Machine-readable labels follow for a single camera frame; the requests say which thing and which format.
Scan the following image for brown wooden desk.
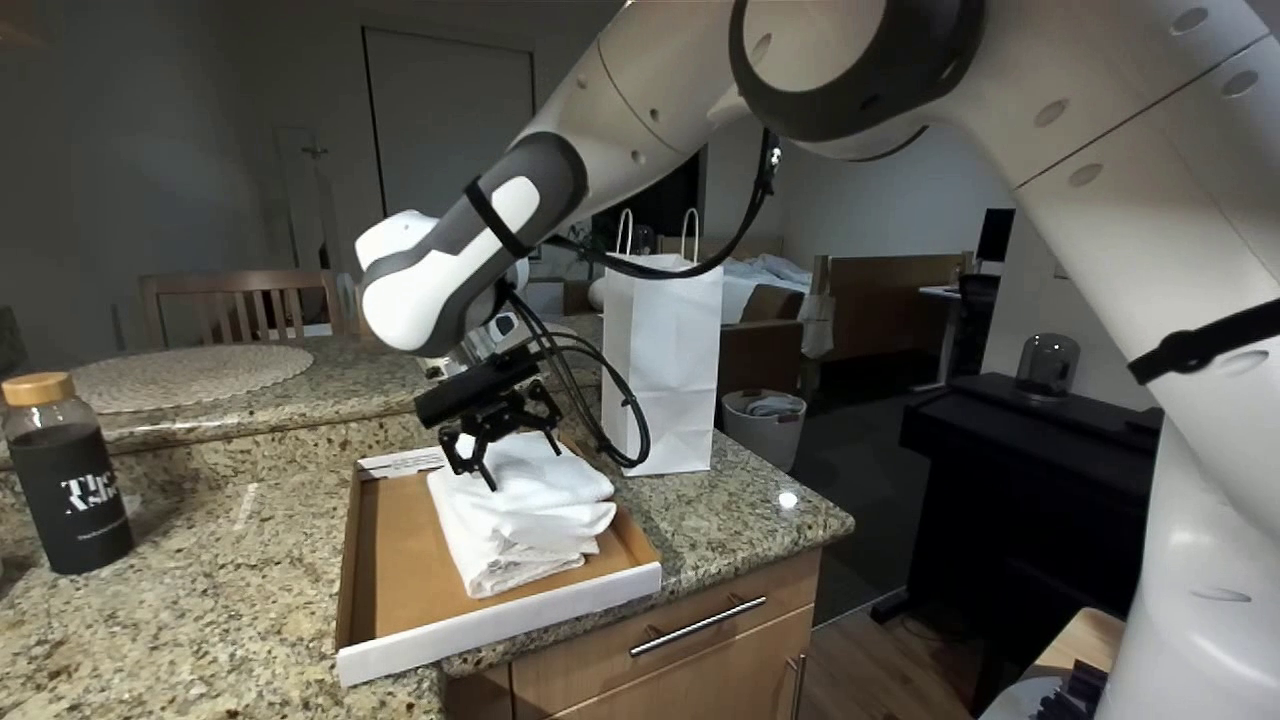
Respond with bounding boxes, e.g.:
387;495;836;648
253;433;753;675
814;250;971;364

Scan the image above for light wooden board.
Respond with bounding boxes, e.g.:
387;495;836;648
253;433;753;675
1034;605;1131;681

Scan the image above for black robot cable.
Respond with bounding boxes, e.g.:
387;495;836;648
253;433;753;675
497;123;792;474

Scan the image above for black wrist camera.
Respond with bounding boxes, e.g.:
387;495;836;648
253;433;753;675
414;346;544;433

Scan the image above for black piano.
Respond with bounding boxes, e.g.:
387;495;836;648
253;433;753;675
896;371;1170;712

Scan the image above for folded white towel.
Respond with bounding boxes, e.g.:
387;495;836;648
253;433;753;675
463;491;621;552
424;471;621;605

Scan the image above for white waffle towel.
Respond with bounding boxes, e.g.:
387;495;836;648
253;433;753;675
457;433;615;517

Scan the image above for wooden counter cabinet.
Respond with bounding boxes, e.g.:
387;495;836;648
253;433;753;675
445;549;825;720

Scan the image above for metal drawer handle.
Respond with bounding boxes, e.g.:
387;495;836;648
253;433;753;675
624;593;773;663

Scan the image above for white bedding pile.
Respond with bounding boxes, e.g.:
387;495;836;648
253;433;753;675
716;250;817;323

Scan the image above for wooden dining chair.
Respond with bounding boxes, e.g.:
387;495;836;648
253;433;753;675
136;269;356;350

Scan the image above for glass jar with black label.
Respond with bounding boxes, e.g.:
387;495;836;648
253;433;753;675
0;369;136;578

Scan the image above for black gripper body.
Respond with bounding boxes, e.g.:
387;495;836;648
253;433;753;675
450;374;550;448

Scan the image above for white paper bag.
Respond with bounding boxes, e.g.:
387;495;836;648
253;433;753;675
593;203;725;481

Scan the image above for cardboard tray with white rim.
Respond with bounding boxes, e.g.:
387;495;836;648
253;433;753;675
333;444;668;692

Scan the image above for framed whiteboard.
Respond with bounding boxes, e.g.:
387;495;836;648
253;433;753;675
359;27;544;224

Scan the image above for white trash bin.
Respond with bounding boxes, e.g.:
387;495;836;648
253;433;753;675
721;383;814;474

